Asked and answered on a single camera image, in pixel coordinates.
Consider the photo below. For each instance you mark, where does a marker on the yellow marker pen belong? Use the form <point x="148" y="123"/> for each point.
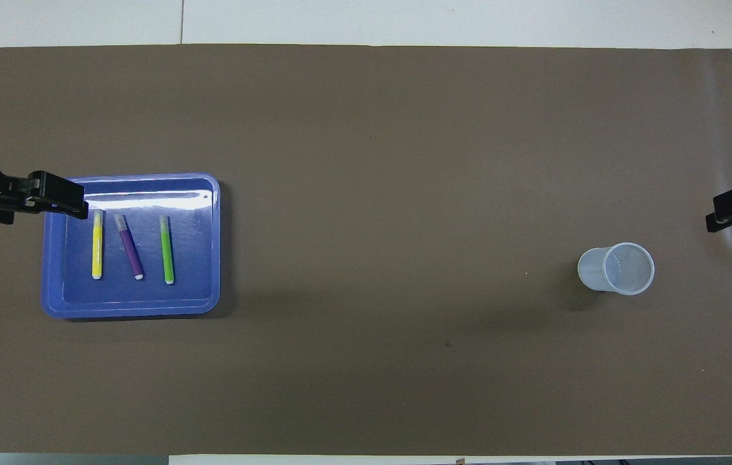
<point x="97" y="245"/>

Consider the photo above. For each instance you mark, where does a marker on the purple marker pen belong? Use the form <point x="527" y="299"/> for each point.
<point x="131" y="248"/>

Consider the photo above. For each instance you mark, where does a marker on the green marker pen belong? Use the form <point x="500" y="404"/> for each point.
<point x="167" y="252"/>

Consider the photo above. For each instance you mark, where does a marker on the translucent plastic cup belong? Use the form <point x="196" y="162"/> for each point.
<point x="624" y="268"/>

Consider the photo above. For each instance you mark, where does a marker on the blue plastic tray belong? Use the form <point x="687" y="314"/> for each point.
<point x="198" y="258"/>

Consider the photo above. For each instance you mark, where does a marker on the brown table mat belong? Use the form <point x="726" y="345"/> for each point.
<point x="366" y="194"/>

